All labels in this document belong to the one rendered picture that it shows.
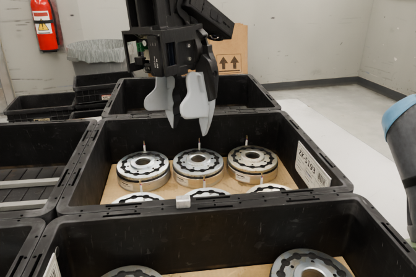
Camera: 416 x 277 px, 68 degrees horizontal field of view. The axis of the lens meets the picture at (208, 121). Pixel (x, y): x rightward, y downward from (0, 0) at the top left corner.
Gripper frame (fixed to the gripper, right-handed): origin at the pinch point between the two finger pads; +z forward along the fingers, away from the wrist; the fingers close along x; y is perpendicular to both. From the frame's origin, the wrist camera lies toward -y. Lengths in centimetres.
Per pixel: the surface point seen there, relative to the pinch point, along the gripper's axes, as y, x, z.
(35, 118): -41, -169, 44
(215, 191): -3.7, 0.7, 14.1
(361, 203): -5.9, 22.8, 9.0
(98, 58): -110, -198, 21
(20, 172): 12.5, -37.8, 14.0
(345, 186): -8.4, 20.1, 8.8
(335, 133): -74, 0, 30
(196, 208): 7.8, 6.8, 7.6
